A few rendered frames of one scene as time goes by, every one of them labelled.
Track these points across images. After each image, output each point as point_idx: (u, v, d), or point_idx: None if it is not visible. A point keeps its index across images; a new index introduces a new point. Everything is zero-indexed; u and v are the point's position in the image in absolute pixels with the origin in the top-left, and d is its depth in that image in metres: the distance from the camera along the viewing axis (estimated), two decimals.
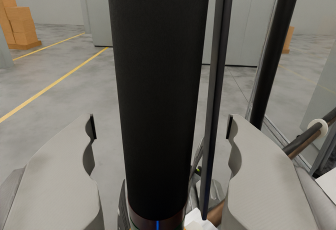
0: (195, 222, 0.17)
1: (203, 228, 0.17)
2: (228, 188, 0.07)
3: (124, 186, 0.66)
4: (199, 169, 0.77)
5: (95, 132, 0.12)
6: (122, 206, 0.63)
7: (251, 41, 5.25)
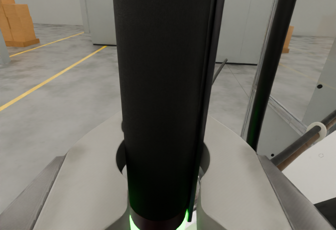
0: (195, 224, 0.17)
1: None
2: (200, 187, 0.07)
3: None
4: None
5: None
6: None
7: (251, 39, 5.21)
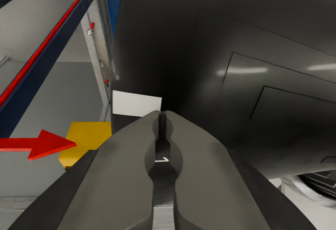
0: None
1: None
2: (175, 191, 0.07)
3: None
4: None
5: (160, 131, 0.12)
6: None
7: None
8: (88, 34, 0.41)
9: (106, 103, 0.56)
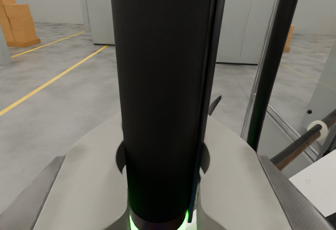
0: (195, 224, 0.17)
1: None
2: (200, 187, 0.07)
3: (212, 111, 0.41)
4: None
5: None
6: None
7: (251, 39, 5.22)
8: None
9: None
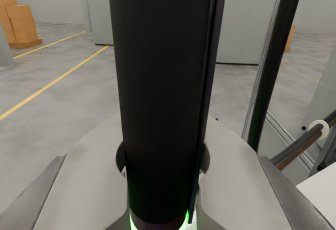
0: (196, 223, 0.17)
1: None
2: (200, 187, 0.07)
3: None
4: None
5: None
6: None
7: (252, 39, 5.22)
8: None
9: None
